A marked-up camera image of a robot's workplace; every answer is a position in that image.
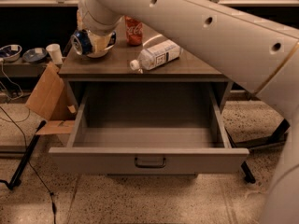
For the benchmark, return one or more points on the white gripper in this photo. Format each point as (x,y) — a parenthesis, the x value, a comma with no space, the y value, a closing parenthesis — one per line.
(100,37)

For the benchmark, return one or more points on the blue pepsi can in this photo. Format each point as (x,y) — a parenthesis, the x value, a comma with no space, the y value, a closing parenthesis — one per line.
(81,42)

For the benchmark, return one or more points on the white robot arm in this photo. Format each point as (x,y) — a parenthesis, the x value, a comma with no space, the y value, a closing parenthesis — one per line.
(261,56)

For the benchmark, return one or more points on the white bowl on counter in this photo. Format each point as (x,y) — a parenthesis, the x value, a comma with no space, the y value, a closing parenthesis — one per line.
(101,53)

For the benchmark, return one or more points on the red coca-cola can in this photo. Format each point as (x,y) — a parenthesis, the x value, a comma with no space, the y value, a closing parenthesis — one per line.
(134,31)

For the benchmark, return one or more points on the grey cabinet with counter top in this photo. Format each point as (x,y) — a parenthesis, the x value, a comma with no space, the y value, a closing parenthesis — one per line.
(115,66)

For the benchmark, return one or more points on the grey open drawer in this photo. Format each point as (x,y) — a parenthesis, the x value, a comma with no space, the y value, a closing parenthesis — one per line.
(120,121)

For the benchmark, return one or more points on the white paper cup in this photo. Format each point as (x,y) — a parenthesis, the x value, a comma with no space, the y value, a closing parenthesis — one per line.
(55,53)

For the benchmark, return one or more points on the blue bowl beside cup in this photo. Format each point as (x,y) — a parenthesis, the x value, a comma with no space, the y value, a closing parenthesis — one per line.
(36,55)

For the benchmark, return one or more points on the clear plastic water bottle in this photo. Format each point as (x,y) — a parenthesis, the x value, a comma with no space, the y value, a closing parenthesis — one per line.
(157,55)

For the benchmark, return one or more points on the low grey side shelf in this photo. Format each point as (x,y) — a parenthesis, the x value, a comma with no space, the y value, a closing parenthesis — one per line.
(21,68)

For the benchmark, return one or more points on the brown cardboard box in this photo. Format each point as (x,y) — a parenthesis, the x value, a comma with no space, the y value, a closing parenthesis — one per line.
(53,100)

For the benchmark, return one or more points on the blue bowl far left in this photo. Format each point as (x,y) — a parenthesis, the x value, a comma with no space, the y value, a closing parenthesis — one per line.
(10,53)

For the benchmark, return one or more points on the black stand leg left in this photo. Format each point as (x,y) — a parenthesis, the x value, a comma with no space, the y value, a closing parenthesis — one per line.
(16,178)

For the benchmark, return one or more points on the black drawer handle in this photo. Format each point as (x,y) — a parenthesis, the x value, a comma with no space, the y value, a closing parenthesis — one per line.
(150,164)

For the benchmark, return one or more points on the black stand frame right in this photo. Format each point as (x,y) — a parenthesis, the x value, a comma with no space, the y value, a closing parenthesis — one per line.
(278,136)

